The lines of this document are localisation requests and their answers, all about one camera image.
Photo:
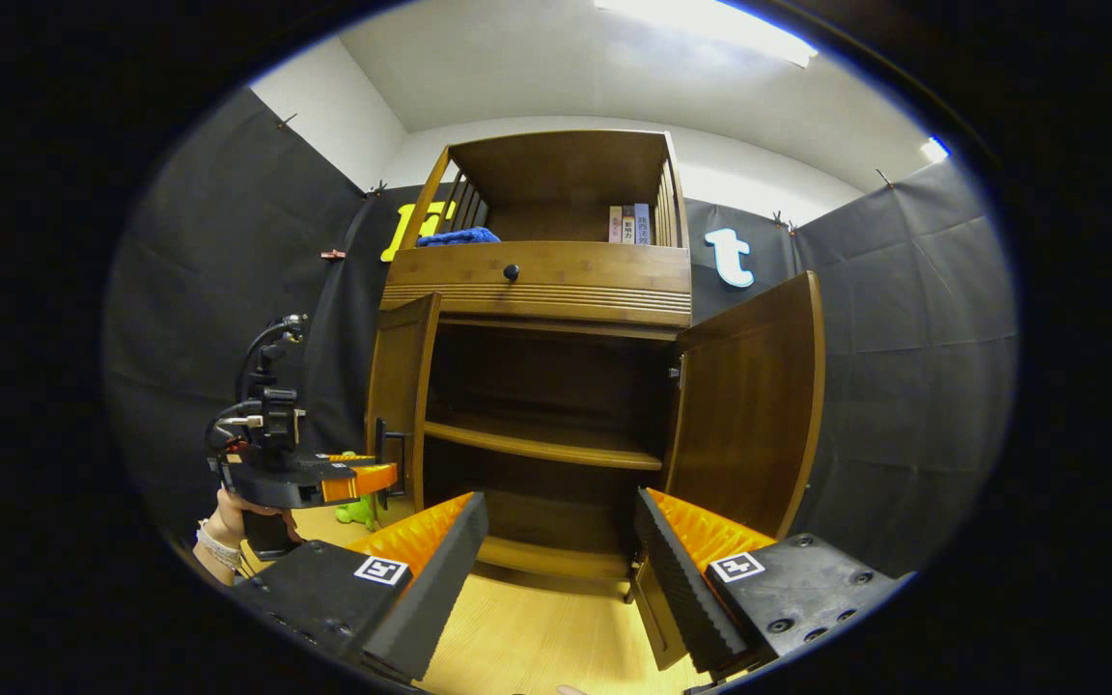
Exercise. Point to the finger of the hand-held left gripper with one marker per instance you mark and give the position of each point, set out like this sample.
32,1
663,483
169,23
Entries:
363,481
348,458

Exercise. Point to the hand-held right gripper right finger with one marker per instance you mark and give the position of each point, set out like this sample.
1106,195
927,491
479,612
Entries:
677,589

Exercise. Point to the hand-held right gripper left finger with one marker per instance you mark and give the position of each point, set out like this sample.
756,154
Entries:
440,589

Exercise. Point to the wooden shoe cabinet door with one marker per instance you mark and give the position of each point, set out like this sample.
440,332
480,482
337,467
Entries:
402,386
749,415

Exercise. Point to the wooden double-door shoe cabinet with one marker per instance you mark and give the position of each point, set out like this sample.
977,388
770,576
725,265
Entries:
566,280

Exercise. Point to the inner wooden cabinet shelf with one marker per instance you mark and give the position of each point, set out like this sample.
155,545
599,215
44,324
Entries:
546,444

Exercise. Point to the wooden cabinet drawer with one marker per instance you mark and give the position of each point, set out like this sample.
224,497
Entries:
595,270

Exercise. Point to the green frog toy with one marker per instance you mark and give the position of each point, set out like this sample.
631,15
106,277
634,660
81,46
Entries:
358,512

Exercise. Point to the black backdrop cloth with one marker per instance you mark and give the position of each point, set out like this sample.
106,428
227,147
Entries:
228,251

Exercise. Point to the blue cloth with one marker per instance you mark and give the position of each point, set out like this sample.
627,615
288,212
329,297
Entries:
459,236

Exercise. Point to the pink upright book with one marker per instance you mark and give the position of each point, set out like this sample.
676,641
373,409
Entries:
616,224

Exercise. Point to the pale blue upright book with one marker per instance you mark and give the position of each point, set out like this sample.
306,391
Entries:
642,223

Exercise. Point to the small ceiling light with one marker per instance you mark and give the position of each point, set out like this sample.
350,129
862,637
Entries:
934,149

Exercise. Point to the long ceiling light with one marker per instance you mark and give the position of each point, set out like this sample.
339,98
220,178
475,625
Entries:
710,24

